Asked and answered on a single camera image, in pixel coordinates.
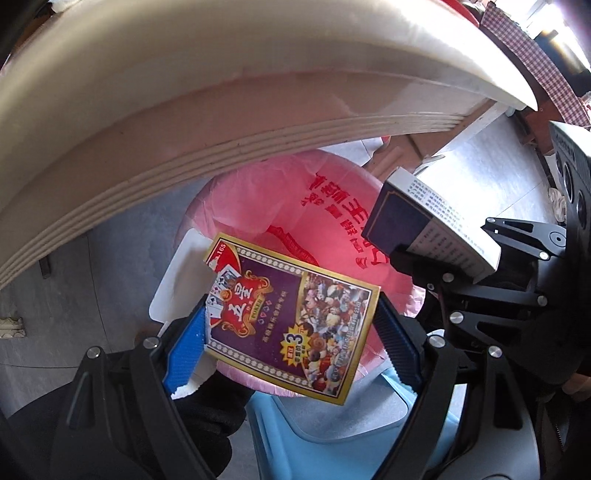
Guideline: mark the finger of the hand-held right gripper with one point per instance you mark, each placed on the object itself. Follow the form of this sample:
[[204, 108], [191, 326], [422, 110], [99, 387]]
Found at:
[[461, 295], [526, 236]]

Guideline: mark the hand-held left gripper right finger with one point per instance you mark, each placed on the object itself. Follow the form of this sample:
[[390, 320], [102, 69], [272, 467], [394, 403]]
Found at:
[[397, 344]]

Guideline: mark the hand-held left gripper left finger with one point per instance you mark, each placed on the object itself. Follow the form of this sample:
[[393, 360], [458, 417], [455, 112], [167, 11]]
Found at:
[[189, 344]]

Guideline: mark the dark blue cigarette box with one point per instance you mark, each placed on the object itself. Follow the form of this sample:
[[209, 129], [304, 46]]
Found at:
[[401, 217]]

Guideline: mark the purple playing card box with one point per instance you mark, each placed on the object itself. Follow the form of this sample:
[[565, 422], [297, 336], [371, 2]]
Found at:
[[286, 318]]

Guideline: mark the pink bag lined bin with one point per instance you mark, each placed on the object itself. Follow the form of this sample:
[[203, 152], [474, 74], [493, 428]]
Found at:
[[295, 203]]

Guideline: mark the crumpled white tissue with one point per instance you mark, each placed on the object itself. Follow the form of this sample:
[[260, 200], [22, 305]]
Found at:
[[556, 203]]

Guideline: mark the light blue plastic stool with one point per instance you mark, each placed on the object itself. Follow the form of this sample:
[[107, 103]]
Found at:
[[277, 438]]

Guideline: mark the red checked cloth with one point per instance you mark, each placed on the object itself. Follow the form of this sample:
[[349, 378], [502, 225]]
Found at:
[[521, 46]]

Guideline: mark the white scalloped plastic piece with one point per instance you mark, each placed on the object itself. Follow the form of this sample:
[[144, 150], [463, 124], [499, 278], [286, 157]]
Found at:
[[9, 325]]

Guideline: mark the white round table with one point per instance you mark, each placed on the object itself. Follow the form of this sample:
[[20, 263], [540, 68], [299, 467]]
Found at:
[[184, 92]]

